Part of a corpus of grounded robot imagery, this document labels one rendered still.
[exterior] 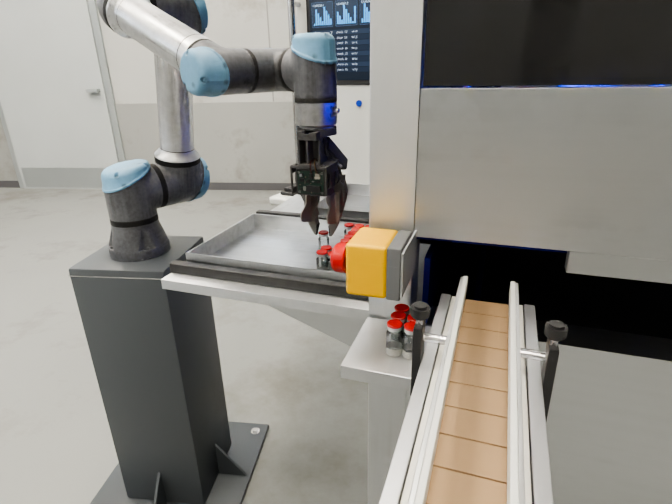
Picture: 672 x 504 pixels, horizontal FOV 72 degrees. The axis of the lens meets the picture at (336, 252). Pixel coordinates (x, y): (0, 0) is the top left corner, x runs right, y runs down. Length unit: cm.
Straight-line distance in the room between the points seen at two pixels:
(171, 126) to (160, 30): 36
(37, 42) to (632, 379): 572
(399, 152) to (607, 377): 41
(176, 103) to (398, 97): 73
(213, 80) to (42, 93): 518
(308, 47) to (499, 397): 60
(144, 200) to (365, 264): 78
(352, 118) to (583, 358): 122
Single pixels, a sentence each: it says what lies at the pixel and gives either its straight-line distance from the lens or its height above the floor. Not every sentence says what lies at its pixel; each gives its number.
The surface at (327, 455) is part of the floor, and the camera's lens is 174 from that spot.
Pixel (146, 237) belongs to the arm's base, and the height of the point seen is 84.
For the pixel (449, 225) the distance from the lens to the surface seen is 64.
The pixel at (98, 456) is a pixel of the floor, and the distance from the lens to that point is 194.
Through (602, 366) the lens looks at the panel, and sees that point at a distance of 74.
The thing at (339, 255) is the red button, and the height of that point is 101.
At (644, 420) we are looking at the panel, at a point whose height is 78.
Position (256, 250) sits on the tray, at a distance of 99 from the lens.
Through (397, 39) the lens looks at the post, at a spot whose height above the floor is 127.
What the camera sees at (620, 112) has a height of 118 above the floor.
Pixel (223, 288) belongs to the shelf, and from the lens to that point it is 84.
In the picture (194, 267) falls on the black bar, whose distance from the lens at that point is 90.
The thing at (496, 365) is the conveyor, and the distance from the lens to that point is 55.
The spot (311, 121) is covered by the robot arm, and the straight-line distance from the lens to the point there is 84.
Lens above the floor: 124
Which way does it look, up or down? 22 degrees down
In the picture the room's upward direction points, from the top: 1 degrees counter-clockwise
